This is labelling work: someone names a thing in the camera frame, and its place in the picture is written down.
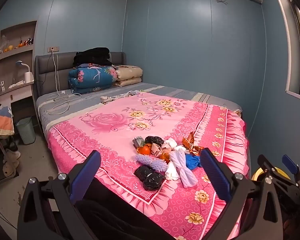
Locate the black plastic bag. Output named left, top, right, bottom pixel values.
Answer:
left=142, top=172, right=166, bottom=191
left=134, top=165, right=154, bottom=182
left=145, top=136, right=164, bottom=146

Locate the blue floral quilt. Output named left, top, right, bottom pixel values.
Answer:
left=68, top=65, right=118, bottom=94

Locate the orange peel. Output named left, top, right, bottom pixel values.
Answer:
left=136, top=144, right=153, bottom=155
left=159, top=152, right=171, bottom=164

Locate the grey wrapper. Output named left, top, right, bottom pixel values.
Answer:
left=132, top=136, right=147, bottom=148

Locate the grey striped bedsheet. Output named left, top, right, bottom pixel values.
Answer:
left=36, top=82, right=243, bottom=130

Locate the white plush slipper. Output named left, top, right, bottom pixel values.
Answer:
left=2, top=161, right=20, bottom=178
left=3, top=149, right=22, bottom=165

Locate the white desk lamp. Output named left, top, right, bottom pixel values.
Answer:
left=15, top=60, right=34, bottom=83

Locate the blue plastic bag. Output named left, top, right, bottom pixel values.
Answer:
left=185, top=154, right=203, bottom=169

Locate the striped folded cloth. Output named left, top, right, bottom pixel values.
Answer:
left=0, top=106, right=15, bottom=138

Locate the black folded clothing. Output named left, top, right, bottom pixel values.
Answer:
left=73, top=47, right=113, bottom=68

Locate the green waste basket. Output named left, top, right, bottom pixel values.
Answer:
left=15, top=116, right=37, bottom=145

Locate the white foam net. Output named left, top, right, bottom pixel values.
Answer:
left=169, top=148, right=198, bottom=188

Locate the white tissue top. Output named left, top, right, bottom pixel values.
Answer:
left=162, top=139, right=178, bottom=153

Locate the beige folded quilt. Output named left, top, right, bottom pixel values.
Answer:
left=114, top=65, right=143, bottom=87

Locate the orange foil wrapper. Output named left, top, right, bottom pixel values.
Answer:
left=181, top=131, right=205, bottom=157

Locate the white charging cable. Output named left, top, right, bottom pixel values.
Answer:
left=47, top=50, right=82, bottom=114

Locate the yellow waste bin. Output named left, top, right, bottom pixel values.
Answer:
left=251, top=166, right=287, bottom=183

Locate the grey shelf unit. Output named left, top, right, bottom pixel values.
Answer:
left=0, top=20, right=38, bottom=120

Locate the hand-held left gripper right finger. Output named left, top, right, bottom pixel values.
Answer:
left=199, top=147, right=283, bottom=240

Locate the white cloth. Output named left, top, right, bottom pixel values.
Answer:
left=8, top=79, right=26, bottom=89

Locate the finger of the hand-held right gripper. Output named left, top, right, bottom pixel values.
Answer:
left=282, top=154, right=300, bottom=184
left=258, top=154, right=300, bottom=198

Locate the white power strip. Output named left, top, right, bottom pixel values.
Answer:
left=54, top=90, right=73, bottom=102

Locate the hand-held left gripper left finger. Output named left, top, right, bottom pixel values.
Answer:
left=17, top=150, right=102, bottom=240

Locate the purple foam net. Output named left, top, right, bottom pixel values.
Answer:
left=149, top=159, right=169, bottom=172
left=135, top=154, right=153, bottom=166

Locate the pink floral blanket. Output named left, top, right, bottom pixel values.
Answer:
left=46, top=91, right=250, bottom=240

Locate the grey bed headboard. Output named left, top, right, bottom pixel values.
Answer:
left=34, top=52, right=127, bottom=98

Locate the row of small ornaments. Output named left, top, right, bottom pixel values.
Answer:
left=17, top=37, right=34, bottom=48

